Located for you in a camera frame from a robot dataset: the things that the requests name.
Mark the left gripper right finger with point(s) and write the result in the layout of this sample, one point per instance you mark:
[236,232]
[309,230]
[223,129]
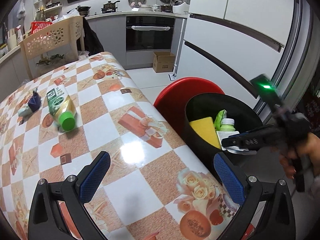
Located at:
[277,220]

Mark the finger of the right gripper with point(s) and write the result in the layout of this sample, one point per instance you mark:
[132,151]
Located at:
[257,138]

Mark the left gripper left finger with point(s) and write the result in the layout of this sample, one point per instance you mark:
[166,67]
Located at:
[45,218]

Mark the white blue medicine box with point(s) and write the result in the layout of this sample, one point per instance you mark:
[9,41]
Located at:
[227,145]

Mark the green snack wrapper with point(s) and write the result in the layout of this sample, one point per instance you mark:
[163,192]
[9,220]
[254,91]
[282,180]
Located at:
[220,116]

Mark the yellow sponge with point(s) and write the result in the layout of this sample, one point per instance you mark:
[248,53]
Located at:
[206,130]

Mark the green cap milk bottle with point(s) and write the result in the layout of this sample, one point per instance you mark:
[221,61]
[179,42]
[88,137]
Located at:
[61,108]

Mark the blue wrapper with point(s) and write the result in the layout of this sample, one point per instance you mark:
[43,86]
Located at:
[31,104]

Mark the light green drink bottle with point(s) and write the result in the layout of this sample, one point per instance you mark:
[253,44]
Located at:
[227,125]

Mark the black round trash bin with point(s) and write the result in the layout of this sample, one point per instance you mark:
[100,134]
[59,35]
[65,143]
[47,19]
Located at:
[209,104]

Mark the person's right hand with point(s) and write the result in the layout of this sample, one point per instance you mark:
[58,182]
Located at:
[310,148]

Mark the checkered floral tablecloth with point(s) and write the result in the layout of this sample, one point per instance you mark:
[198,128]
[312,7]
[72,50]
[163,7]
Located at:
[155,188]

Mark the red plastic stool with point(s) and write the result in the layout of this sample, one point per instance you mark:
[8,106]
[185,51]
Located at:
[172,100]

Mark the white refrigerator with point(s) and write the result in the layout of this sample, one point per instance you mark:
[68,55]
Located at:
[229,42]

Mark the cardboard box on floor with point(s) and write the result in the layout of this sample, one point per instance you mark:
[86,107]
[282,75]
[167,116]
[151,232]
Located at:
[163,61]

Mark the white rice cooker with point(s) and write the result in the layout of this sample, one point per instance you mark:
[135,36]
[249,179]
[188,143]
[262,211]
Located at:
[180,7]

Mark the black built-in oven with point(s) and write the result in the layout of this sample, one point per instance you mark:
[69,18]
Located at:
[149,33]

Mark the black jacket on chair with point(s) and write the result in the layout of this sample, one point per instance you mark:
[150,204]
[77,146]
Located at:
[91,40]

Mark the beige plastic chair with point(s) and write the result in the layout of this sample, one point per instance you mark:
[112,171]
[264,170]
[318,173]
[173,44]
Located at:
[58,34]

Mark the red plastic basket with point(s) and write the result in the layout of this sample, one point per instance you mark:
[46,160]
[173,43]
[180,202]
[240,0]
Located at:
[36,26]

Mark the black wok with lid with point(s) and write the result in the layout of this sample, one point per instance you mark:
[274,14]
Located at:
[83,10]

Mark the black pot on stove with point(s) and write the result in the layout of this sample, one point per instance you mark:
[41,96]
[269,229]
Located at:
[110,7]

